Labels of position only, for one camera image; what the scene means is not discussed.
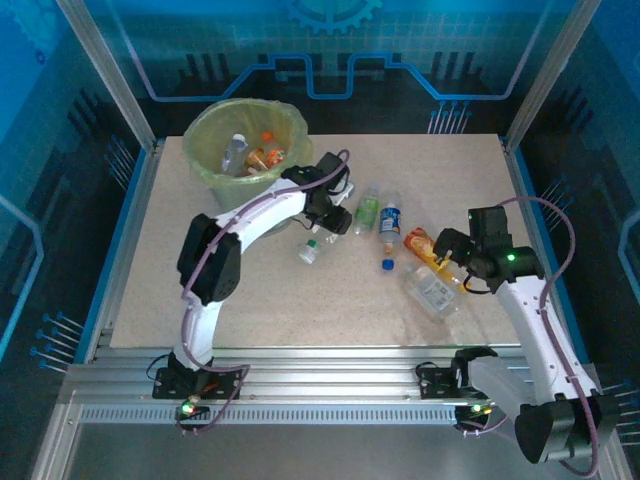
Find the blue yellow label bottle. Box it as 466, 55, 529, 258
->
377, 202, 404, 259

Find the small LED connector board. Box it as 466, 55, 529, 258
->
174, 397, 211, 421
454, 402, 494, 424

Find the aluminium frame post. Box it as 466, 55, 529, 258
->
504, 0, 609, 146
55, 0, 161, 151

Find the grey bin with yellow bag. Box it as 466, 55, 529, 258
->
182, 97, 315, 237

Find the green label plastic bottle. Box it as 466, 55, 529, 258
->
352, 183, 382, 236

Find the clear plastic bottle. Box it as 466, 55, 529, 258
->
317, 227, 349, 247

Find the aluminium frame rail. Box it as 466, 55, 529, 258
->
59, 344, 609, 426

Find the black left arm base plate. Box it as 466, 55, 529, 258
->
152, 365, 244, 401

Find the small bottle green cap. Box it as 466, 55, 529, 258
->
297, 238, 321, 265

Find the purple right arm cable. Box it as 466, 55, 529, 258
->
457, 195, 601, 479

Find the slotted grey cable duct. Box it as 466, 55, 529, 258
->
79, 405, 461, 426

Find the orange juice bottle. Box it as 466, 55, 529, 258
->
403, 227, 474, 295

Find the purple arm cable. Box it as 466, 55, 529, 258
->
457, 195, 601, 479
174, 148, 351, 436

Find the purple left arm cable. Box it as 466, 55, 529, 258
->
174, 148, 351, 436

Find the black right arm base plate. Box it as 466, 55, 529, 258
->
415, 362, 471, 401

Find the clear square bottle white label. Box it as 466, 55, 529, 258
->
399, 263, 460, 319

